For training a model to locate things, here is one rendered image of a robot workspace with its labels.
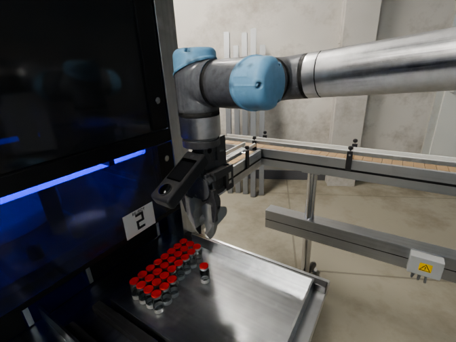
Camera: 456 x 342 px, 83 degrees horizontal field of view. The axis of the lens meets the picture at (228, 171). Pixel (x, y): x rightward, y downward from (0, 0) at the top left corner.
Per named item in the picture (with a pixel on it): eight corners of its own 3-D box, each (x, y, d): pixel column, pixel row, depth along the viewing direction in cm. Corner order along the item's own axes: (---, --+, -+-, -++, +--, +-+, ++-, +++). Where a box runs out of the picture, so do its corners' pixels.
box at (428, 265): (406, 271, 117) (410, 255, 113) (406, 264, 121) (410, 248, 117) (440, 281, 111) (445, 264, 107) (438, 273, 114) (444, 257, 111)
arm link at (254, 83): (299, 53, 39) (242, 58, 46) (258, 52, 32) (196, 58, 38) (296, 106, 42) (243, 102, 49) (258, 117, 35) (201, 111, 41)
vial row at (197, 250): (144, 307, 55) (140, 290, 53) (197, 256, 68) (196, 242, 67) (151, 311, 53) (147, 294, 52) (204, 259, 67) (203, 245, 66)
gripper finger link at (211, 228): (234, 230, 57) (229, 191, 54) (217, 244, 52) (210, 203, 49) (223, 227, 58) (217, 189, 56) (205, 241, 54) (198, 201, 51)
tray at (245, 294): (113, 311, 54) (109, 298, 53) (193, 243, 74) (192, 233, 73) (260, 418, 36) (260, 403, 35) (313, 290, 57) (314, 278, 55)
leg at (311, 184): (294, 285, 160) (301, 169, 132) (298, 275, 167) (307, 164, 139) (309, 290, 156) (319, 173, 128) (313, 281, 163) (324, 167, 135)
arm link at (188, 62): (195, 45, 38) (159, 49, 43) (201, 120, 42) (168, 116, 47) (229, 46, 43) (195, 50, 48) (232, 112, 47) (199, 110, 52)
